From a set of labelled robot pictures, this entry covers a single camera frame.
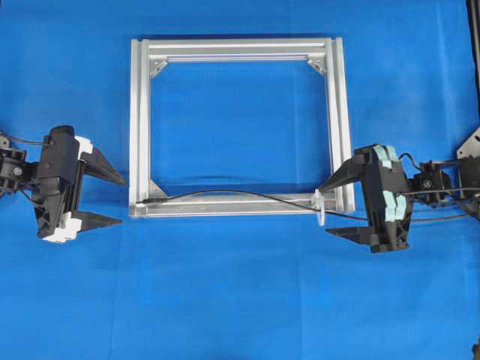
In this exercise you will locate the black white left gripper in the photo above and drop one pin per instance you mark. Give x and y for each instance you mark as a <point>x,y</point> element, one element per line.
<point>54,179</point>

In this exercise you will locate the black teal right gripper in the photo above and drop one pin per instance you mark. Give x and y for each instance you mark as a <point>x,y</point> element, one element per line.
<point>384,184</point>

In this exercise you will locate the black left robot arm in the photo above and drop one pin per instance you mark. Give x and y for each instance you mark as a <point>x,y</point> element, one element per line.
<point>19,159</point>

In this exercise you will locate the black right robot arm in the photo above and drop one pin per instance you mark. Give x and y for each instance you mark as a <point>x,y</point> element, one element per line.
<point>458,179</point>

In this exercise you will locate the white zip tie loop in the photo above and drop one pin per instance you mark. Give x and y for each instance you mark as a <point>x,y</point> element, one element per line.
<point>317,203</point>

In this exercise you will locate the grey right base plate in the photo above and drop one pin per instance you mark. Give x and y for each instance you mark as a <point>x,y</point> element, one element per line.
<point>471,146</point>

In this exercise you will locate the silver aluminium extrusion frame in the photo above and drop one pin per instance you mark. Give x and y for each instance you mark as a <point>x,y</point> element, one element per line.
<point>149,57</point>

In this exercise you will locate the black vertical post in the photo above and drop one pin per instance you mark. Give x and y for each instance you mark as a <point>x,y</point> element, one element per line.
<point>473,10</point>

